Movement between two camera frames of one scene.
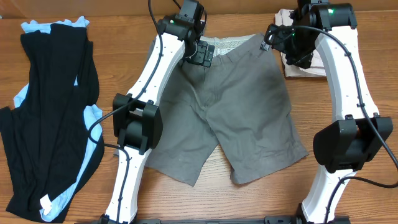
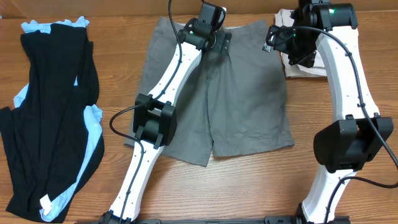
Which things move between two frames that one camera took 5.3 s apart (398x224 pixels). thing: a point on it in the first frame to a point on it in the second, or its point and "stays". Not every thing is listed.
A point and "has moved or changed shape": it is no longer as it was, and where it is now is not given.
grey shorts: x=239 y=101 has moved or changed shape
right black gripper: x=302 y=60 stays
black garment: x=45 y=139 stays
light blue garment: x=93 y=114 stays
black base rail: x=268 y=219 stays
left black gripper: x=199 y=56 to x=222 y=41
